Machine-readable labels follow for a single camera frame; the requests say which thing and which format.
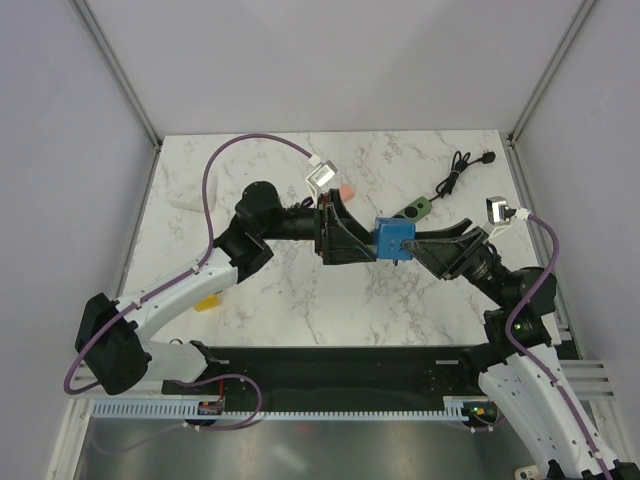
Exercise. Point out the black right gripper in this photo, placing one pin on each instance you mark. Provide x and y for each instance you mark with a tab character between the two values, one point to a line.
450	251

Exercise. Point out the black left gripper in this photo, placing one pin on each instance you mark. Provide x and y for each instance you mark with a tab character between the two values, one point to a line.
334	240

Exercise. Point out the blue cube socket adapter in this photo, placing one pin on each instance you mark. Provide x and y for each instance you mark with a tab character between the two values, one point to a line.
389	235

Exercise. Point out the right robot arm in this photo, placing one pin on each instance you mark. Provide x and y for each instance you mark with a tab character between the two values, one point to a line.
518	367

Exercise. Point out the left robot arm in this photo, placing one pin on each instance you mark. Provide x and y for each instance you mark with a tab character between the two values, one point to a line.
113	336

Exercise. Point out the pink plug adapter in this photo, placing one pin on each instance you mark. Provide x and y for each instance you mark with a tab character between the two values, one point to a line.
346	193

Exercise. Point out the yellow plug adapter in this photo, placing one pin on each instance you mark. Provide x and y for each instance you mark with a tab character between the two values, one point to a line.
208	303

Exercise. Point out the green power strip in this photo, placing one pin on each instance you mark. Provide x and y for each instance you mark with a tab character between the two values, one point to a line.
415	210

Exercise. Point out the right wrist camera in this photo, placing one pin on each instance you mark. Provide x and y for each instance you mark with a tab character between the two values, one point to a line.
500	216

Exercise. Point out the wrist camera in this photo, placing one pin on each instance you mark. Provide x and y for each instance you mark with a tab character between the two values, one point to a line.
322	172
500	216

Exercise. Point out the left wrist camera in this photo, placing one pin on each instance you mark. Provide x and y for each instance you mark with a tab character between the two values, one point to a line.
322	172

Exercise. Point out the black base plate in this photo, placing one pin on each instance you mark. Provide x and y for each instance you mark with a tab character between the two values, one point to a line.
409	376

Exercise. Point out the white slotted cable duct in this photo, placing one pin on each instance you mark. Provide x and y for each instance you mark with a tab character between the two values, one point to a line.
194	408

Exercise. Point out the aluminium frame rail right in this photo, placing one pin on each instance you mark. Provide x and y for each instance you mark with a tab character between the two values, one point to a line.
577	23

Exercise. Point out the aluminium frame rail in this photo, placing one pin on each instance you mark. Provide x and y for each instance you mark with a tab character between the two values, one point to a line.
577	23
91	24

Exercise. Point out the aluminium frame rail left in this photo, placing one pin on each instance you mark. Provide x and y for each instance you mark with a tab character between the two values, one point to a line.
91	24

